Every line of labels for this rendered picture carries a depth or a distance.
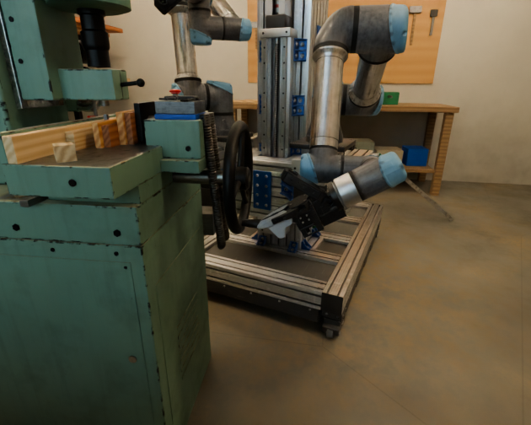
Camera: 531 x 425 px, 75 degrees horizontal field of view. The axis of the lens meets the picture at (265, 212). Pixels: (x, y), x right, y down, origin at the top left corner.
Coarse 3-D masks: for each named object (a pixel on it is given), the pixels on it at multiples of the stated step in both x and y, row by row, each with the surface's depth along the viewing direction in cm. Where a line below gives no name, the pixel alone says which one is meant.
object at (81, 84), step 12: (60, 72) 81; (72, 72) 81; (84, 72) 80; (96, 72) 80; (108, 72) 80; (120, 72) 83; (72, 84) 82; (84, 84) 81; (96, 84) 81; (108, 84) 81; (120, 84) 83; (72, 96) 83; (84, 96) 82; (96, 96) 82; (108, 96) 82; (120, 96) 84
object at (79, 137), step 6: (66, 132) 74; (72, 132) 73; (78, 132) 75; (84, 132) 77; (90, 132) 79; (66, 138) 74; (72, 138) 74; (78, 138) 75; (84, 138) 77; (90, 138) 79; (78, 144) 75; (84, 144) 77; (90, 144) 79
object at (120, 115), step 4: (116, 112) 80; (120, 112) 79; (124, 112) 80; (116, 116) 80; (120, 116) 80; (124, 116) 81; (116, 120) 80; (120, 120) 80; (124, 120) 81; (120, 124) 80; (124, 124) 81; (120, 128) 81; (124, 128) 81; (120, 132) 81; (124, 132) 81; (120, 136) 81; (124, 136) 81; (120, 140) 82; (124, 140) 82; (124, 144) 82
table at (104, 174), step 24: (144, 144) 83; (24, 168) 62; (48, 168) 62; (72, 168) 61; (96, 168) 61; (120, 168) 64; (144, 168) 73; (168, 168) 81; (192, 168) 80; (24, 192) 64; (48, 192) 63; (72, 192) 63; (96, 192) 62; (120, 192) 64
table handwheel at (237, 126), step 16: (240, 128) 80; (240, 144) 88; (224, 160) 75; (240, 160) 88; (176, 176) 89; (192, 176) 88; (224, 176) 75; (240, 176) 86; (224, 192) 75; (240, 192) 94; (224, 208) 77; (240, 208) 99; (240, 224) 88
